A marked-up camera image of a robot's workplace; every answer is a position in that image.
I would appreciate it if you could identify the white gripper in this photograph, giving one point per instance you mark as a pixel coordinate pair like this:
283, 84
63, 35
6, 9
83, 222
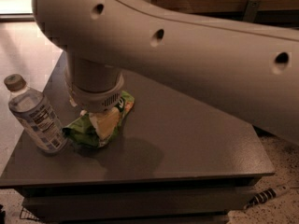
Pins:
94, 101

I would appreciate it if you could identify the green rice chip bag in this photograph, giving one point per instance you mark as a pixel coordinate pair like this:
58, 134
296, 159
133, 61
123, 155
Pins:
82, 132

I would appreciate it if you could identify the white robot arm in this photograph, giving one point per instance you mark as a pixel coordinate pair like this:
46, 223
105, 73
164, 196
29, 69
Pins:
248, 70

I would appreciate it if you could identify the blue plastic water bottle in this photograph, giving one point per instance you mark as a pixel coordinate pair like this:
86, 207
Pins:
34, 112

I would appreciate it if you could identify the grey drawer cabinet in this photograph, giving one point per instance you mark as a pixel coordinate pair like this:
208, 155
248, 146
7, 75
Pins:
129, 200

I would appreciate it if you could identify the black white striped tube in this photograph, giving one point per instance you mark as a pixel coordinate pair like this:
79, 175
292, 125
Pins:
267, 195

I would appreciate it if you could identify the wire rack corner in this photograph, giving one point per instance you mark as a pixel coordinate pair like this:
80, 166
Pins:
27, 215

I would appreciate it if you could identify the right metal wall bracket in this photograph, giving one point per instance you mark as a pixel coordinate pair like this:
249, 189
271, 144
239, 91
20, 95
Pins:
251, 10

